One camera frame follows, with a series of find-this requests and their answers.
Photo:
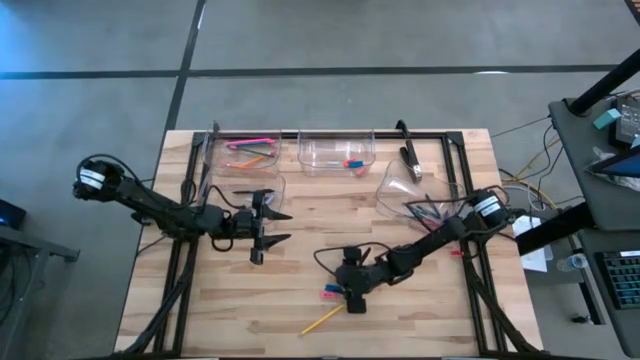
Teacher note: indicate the black keyboard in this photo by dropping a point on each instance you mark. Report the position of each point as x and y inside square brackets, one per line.
[622, 280]

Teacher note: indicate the yellow pencil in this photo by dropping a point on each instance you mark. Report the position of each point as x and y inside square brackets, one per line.
[322, 320]

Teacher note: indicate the grey metal stand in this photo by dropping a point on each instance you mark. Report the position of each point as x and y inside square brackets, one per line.
[50, 250]

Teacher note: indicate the small teal box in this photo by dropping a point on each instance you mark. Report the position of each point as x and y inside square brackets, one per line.
[607, 119]

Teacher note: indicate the clear water bottle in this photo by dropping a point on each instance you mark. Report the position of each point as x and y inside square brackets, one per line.
[572, 262]

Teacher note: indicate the dark grey pen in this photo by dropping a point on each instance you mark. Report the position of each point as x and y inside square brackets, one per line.
[242, 192]

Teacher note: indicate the small red tag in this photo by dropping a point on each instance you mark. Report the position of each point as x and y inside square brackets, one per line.
[456, 253]

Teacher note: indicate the grey side table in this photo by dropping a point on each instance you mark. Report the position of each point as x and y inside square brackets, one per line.
[575, 175]

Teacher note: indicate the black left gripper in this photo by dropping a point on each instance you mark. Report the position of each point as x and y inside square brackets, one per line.
[242, 224]

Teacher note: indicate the tilted blue screen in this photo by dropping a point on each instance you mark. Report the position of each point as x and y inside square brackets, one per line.
[620, 165]

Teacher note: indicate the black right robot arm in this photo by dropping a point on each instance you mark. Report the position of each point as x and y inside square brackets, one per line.
[430, 240]

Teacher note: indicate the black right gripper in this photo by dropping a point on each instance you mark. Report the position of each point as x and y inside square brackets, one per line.
[357, 280]

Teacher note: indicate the pink wedge eraser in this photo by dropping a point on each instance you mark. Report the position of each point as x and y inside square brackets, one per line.
[329, 295]

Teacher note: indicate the black pole stand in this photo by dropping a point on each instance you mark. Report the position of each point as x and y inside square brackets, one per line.
[605, 82]

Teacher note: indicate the blue block eraser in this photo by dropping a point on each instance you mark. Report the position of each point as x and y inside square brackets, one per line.
[357, 164]

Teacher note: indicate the clear plastic bin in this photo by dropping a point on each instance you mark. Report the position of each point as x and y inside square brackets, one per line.
[395, 190]
[215, 160]
[220, 182]
[320, 150]

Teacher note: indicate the grey desk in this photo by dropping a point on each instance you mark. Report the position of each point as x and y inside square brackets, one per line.
[590, 290]

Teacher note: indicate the green pencil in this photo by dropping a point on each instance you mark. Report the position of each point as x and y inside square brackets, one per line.
[257, 152]

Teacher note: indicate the black device box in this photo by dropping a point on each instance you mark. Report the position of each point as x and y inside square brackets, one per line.
[627, 125]

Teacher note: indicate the small pink eraser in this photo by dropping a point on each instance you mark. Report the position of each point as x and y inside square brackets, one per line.
[349, 162]

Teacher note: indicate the white paper sheet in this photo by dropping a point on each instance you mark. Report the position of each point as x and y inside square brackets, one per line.
[532, 260]

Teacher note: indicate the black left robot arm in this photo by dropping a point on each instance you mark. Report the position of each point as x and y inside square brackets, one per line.
[150, 202]

